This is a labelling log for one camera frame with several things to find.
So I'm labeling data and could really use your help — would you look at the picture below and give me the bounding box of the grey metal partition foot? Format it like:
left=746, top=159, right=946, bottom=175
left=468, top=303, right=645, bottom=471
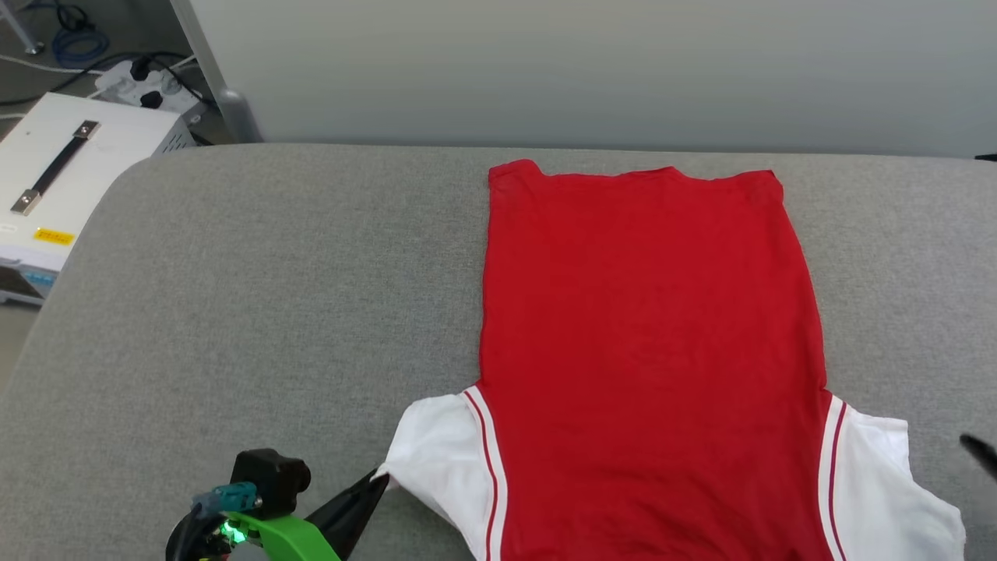
left=217, top=87, right=264, bottom=145

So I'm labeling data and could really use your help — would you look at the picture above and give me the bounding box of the white floor cable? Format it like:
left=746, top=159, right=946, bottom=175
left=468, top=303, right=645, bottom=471
left=0, top=53, right=104, bottom=76

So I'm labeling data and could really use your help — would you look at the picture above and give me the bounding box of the white power strip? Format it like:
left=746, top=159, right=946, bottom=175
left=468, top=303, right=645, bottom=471
left=94, top=60, right=209, bottom=119

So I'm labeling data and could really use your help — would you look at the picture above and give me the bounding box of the black power cable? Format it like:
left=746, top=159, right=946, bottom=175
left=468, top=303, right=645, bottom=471
left=0, top=51, right=219, bottom=147

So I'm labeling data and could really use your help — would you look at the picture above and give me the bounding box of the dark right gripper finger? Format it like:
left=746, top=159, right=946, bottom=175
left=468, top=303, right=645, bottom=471
left=960, top=434, right=997, bottom=481

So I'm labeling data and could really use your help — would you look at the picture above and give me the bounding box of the black cable teal connector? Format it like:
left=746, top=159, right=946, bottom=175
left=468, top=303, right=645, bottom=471
left=166, top=482, right=259, bottom=561

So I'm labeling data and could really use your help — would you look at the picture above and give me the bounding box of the white partition panel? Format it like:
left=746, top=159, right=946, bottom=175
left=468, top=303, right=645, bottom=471
left=169, top=0, right=997, bottom=159

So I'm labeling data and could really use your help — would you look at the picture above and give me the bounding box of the blue coiled cable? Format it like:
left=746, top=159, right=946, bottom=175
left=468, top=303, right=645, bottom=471
left=49, top=2, right=111, bottom=69

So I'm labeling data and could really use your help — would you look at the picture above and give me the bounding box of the white equipment box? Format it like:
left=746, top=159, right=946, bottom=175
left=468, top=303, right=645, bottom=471
left=0, top=93, right=208, bottom=307

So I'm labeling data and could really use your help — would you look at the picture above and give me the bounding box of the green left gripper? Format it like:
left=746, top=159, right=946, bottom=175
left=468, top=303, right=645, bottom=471
left=165, top=470, right=391, bottom=561

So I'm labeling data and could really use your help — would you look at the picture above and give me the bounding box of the black strap handle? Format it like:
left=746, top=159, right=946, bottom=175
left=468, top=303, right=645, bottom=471
left=10, top=120, right=101, bottom=217

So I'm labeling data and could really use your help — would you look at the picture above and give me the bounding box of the red white basketball jersey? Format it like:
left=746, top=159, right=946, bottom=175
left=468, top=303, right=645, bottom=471
left=373, top=158, right=967, bottom=561

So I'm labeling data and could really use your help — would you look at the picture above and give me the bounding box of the grey metal stand leg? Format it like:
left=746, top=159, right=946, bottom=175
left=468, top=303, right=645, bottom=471
left=0, top=0, right=44, bottom=56

